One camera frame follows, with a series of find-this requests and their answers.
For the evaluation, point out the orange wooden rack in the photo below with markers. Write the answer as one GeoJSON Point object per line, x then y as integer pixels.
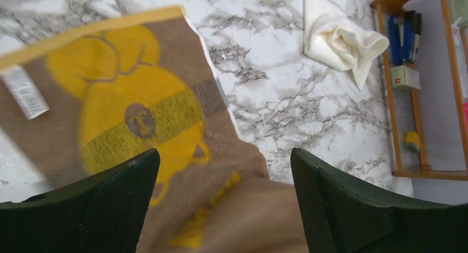
{"type": "Point", "coordinates": [435, 111]}

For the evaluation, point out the small white staple box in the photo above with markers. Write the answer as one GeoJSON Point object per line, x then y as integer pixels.
{"type": "Point", "coordinates": [403, 77]}

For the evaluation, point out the pink plastic item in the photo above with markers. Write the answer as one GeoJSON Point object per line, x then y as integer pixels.
{"type": "Point", "coordinates": [465, 107]}

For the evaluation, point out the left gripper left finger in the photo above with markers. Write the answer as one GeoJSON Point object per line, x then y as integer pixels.
{"type": "Point", "coordinates": [101, 213]}

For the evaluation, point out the blue stapler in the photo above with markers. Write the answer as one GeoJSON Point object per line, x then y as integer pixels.
{"type": "Point", "coordinates": [405, 33]}

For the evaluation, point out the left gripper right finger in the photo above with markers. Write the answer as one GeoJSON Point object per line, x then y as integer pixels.
{"type": "Point", "coordinates": [342, 213]}

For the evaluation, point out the small yellow object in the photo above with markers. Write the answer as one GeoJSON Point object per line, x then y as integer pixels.
{"type": "Point", "coordinates": [412, 142]}

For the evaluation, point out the cream white towel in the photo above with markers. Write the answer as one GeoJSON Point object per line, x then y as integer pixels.
{"type": "Point", "coordinates": [331, 38]}

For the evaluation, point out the brown yellow bear towel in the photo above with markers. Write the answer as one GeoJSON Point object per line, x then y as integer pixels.
{"type": "Point", "coordinates": [91, 98]}

